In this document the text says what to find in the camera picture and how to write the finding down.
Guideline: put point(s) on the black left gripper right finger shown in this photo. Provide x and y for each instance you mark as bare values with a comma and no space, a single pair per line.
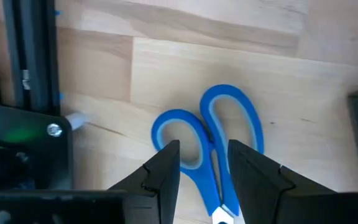
253,180

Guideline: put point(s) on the white tape strip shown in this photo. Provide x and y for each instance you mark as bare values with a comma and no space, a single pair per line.
76,119

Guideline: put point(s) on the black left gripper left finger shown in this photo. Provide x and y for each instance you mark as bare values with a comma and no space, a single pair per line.
163,174

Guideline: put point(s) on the black aluminium table frame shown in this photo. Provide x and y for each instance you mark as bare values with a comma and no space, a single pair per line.
33,46

